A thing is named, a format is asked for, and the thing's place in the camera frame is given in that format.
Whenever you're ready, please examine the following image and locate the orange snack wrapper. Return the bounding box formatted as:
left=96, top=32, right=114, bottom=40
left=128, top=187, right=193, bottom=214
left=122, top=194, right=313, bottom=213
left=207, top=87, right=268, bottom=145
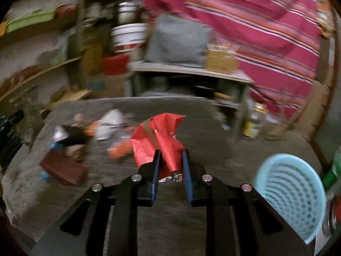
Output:
left=107, top=138, right=132, bottom=159

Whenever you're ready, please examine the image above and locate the wooden utensil holder box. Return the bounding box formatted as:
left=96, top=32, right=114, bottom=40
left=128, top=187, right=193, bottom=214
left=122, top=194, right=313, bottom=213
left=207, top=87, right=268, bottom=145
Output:
left=205, top=44, right=239, bottom=75

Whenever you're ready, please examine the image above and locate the white plastic bucket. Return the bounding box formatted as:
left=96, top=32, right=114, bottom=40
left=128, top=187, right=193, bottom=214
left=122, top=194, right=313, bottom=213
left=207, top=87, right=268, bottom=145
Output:
left=110, top=23, right=148, bottom=53

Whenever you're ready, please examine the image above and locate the red paper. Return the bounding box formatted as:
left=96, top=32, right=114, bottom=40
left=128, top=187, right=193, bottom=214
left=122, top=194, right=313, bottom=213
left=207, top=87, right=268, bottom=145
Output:
left=130, top=113, right=184, bottom=179

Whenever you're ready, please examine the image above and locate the oil bottle yellow label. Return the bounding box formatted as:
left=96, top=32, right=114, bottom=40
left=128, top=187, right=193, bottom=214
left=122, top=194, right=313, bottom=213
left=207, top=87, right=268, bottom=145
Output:
left=243, top=103, right=268, bottom=139

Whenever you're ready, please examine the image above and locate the pink striped cloth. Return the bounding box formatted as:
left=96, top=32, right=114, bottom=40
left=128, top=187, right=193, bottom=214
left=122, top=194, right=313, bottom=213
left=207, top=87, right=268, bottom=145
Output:
left=142, top=0, right=320, bottom=117

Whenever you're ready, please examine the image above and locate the light blue plastic basket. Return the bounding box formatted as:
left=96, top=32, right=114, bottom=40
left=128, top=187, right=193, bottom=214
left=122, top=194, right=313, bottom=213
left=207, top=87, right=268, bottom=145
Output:
left=253, top=153, right=327, bottom=244

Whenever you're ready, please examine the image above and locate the steel pot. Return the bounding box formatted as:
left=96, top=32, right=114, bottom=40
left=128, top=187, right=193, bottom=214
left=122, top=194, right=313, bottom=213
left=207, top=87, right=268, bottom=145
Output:
left=118, top=2, right=139, bottom=25

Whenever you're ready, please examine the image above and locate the white crumpled wrapper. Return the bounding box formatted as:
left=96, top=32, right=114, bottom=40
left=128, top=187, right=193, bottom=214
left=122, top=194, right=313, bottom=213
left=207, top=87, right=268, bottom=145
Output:
left=94, top=109, right=125, bottom=140

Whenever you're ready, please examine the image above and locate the grey cushion bag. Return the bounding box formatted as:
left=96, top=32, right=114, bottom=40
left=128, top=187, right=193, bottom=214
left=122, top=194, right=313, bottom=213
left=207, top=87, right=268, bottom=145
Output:
left=144, top=15, right=212, bottom=68

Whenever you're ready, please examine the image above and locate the brown wallet pouch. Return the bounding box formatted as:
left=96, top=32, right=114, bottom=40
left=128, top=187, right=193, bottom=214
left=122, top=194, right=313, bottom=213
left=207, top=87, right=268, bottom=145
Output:
left=40, top=149, right=88, bottom=186

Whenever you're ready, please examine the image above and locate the low wooden shelf table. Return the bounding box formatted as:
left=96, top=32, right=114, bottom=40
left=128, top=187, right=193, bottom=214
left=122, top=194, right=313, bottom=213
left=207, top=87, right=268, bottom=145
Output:
left=128, top=61, right=254, bottom=140

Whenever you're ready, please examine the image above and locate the red plastic tub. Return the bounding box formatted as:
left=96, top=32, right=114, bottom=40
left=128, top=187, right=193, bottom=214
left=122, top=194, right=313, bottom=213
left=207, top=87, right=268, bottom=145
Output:
left=101, top=53, right=129, bottom=76

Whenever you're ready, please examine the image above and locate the wooden wall shelf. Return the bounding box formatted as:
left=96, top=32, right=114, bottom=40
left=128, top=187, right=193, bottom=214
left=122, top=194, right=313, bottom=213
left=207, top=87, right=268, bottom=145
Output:
left=1, top=0, right=85, bottom=102

